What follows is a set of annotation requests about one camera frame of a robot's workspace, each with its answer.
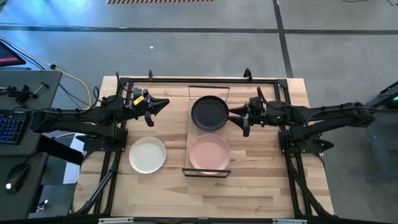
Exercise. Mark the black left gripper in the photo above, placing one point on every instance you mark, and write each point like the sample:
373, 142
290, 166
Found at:
140, 107

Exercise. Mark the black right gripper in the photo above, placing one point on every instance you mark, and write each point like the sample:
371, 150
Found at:
261, 113

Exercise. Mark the black plate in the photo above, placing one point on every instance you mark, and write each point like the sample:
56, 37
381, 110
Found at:
210, 113

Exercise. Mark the pink plate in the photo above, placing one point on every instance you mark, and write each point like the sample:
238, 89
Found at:
210, 152

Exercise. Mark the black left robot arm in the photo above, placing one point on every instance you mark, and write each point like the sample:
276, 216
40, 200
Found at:
77, 119

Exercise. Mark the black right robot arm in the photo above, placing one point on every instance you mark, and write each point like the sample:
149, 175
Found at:
326, 115

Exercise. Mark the white plate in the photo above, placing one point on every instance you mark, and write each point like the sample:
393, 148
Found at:
147, 155

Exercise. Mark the white paper sheet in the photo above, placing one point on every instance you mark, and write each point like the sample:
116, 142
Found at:
71, 174

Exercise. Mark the grey side desk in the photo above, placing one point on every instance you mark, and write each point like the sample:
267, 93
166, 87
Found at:
28, 84

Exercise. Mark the black clamp tool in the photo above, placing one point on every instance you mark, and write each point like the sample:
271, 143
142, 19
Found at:
23, 93

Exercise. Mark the blue-grey metal stand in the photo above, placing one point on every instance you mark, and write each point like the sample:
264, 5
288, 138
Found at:
381, 149

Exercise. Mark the backlit black keyboard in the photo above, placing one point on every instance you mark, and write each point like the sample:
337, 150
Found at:
11, 127

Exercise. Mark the small silver metal part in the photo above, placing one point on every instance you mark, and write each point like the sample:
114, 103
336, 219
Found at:
42, 205

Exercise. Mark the device with green light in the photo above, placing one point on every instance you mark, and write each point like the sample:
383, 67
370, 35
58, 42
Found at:
393, 101

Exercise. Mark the computer monitor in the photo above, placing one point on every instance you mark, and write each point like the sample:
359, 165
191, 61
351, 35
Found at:
7, 57

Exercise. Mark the black computer mouse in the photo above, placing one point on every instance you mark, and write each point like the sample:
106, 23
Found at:
16, 179

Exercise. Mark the black frame mount clamp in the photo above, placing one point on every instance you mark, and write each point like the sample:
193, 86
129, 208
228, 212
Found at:
247, 74
150, 74

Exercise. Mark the wooden shelf with black frame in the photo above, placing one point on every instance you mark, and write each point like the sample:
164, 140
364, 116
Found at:
194, 137

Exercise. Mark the black aluminium table frame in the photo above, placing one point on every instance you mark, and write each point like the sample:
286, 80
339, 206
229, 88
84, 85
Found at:
202, 80

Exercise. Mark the silver metal bracket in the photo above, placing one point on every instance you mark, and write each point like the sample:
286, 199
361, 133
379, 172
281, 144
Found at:
115, 220
289, 221

